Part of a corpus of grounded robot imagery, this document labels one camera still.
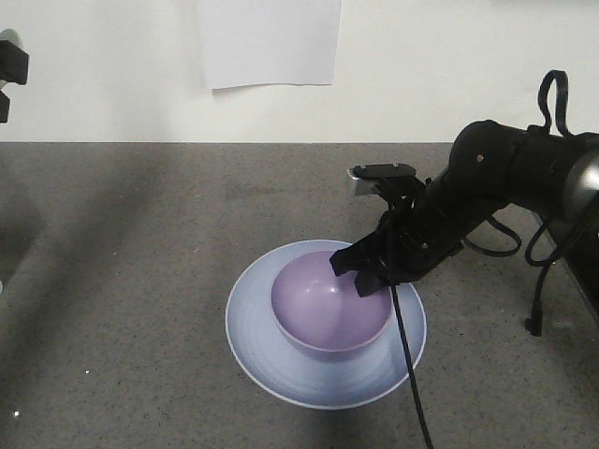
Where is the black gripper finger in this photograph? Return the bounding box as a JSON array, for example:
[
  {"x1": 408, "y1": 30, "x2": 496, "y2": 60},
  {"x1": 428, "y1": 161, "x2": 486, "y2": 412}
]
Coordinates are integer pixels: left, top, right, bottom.
[
  {"x1": 0, "y1": 92, "x2": 10, "y2": 123},
  {"x1": 0, "y1": 40, "x2": 29, "y2": 86}
]

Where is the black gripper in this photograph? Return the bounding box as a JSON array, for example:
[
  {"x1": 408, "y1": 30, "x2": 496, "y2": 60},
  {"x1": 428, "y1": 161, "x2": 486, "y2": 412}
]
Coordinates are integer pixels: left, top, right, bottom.
[{"x1": 329, "y1": 180, "x2": 464, "y2": 297}]

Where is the purple plastic bowl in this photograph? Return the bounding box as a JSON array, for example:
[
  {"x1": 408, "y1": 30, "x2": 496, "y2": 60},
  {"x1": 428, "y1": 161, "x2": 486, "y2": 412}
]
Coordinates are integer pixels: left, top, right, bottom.
[{"x1": 270, "y1": 250, "x2": 393, "y2": 359}]

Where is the light green plastic spoon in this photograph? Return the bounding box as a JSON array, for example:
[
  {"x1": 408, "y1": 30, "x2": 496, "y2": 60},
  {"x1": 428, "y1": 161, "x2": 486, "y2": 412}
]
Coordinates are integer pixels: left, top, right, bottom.
[{"x1": 1, "y1": 28, "x2": 24, "y2": 87}]

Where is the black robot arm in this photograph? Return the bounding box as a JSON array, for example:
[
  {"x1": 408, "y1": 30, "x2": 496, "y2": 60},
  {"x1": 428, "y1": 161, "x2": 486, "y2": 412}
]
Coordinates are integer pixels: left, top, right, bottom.
[{"x1": 330, "y1": 120, "x2": 598, "y2": 297}]

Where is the light blue plate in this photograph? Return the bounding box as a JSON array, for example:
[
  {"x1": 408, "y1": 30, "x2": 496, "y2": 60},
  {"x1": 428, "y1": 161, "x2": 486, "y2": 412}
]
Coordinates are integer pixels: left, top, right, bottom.
[{"x1": 225, "y1": 239, "x2": 427, "y2": 410}]

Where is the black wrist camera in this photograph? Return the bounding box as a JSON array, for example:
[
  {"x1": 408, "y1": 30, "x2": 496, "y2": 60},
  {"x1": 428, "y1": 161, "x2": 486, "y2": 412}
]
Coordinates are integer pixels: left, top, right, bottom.
[{"x1": 347, "y1": 163, "x2": 421, "y2": 201}]

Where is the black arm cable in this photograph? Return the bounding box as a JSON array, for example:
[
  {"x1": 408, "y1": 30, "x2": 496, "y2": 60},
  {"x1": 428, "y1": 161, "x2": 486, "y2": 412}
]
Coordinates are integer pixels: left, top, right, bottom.
[{"x1": 390, "y1": 69, "x2": 599, "y2": 449}]

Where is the white paper sheet on wall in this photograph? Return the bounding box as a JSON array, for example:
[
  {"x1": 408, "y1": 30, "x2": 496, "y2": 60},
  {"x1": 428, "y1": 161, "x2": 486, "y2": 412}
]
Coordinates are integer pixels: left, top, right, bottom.
[{"x1": 198, "y1": 0, "x2": 342, "y2": 90}]

